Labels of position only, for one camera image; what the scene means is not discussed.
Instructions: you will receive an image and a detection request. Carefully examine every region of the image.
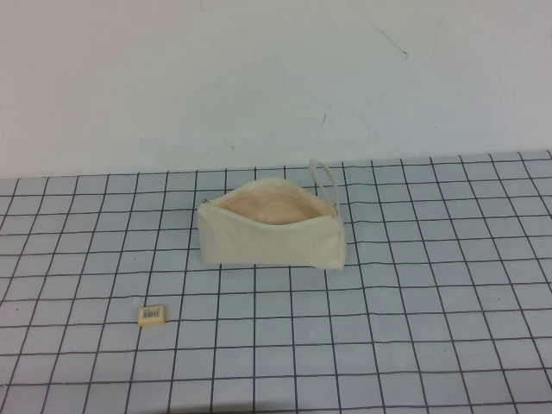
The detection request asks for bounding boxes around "cream canvas pencil case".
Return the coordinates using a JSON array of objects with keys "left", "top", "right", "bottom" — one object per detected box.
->
[{"left": 197, "top": 159, "right": 347, "bottom": 273}]

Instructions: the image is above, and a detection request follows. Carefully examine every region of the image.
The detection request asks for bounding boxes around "yellow eraser with barcode label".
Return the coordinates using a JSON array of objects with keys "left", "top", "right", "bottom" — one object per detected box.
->
[{"left": 137, "top": 304, "right": 166, "bottom": 327}]

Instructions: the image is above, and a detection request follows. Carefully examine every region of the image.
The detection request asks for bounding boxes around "blue grid pattern tablecloth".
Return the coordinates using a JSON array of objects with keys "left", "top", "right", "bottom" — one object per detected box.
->
[{"left": 0, "top": 149, "right": 552, "bottom": 414}]

